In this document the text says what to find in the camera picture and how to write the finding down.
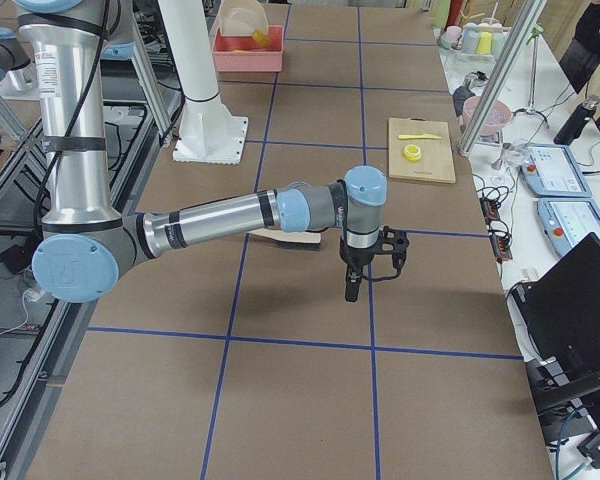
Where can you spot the grey cup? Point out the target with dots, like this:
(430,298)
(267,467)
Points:
(451,38)

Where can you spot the black monitor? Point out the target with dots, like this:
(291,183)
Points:
(562,315)

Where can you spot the metal stand rod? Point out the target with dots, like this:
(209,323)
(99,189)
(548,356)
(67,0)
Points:
(529,108)

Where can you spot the yellow lemon half toy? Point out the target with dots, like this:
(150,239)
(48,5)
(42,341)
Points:
(412,153)

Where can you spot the yellow cup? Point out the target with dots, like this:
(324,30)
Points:
(484,46)

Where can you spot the yellow toy knife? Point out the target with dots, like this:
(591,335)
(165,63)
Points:
(422,136)

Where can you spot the yellow toy ginger root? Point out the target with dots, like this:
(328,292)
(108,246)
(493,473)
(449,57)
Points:
(261,39)

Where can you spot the person in dark clothes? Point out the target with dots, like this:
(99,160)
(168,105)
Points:
(582,56)

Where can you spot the aluminium frame post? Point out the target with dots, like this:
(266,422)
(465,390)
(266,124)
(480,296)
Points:
(516,41)

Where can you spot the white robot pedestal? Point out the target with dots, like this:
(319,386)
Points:
(208,132)

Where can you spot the dark grey cloth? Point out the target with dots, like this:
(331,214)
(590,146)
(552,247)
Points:
(460,95)

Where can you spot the wooden hand brush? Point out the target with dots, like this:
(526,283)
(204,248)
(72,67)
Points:
(291,240)

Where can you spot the pink plastic bin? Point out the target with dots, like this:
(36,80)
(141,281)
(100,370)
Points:
(243,54)

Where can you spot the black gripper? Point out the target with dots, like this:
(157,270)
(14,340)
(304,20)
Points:
(356,258)

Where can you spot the black water bottle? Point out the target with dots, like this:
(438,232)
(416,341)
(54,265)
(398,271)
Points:
(574,125)

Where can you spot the beige plastic dustpan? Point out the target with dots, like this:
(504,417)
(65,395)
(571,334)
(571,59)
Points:
(239,18)

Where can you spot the wooden cutting board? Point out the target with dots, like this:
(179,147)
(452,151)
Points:
(436,164)

